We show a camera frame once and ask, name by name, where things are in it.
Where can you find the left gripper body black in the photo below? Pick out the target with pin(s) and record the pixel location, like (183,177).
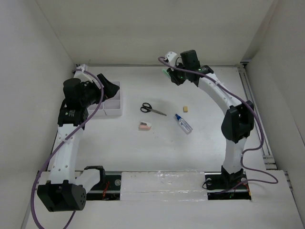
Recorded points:
(92,93)

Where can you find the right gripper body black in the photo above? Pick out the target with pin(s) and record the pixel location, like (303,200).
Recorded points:
(181,75)

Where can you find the green highlighter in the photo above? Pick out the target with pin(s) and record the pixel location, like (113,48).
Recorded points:
(166,73)

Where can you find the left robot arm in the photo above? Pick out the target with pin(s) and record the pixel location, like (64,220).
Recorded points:
(64,191)

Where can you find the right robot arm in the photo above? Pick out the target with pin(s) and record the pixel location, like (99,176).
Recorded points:
(238,120)

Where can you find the white six-compartment organizer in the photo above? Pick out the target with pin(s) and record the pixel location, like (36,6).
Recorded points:
(112,107)

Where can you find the yellow highlighter cap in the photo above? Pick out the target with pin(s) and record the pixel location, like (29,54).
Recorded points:
(185,109)

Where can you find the pink white stapler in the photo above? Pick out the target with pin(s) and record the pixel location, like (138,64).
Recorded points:
(144,126)

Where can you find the clear blue-capped glue bottle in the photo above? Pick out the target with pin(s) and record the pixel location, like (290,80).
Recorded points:
(183,124)

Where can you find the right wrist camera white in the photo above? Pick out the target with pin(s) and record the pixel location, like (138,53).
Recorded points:
(171,58)

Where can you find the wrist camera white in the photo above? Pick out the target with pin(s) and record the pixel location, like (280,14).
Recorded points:
(171,58)
(80,73)

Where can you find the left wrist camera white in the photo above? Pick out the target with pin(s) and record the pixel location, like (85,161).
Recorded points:
(80,73)

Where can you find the black-handled scissors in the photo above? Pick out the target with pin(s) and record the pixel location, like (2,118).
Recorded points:
(146,108)

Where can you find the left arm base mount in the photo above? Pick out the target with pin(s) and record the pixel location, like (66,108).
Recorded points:
(110,190)

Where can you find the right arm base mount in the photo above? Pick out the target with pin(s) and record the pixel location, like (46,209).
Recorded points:
(218,189)

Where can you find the aluminium rail right side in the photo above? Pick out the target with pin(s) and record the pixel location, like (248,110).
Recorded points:
(268,157)

